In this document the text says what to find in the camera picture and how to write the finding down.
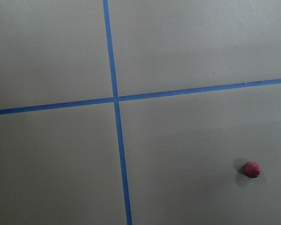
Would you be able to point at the red strawberry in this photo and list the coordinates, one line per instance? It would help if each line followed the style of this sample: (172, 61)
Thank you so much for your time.
(252, 170)

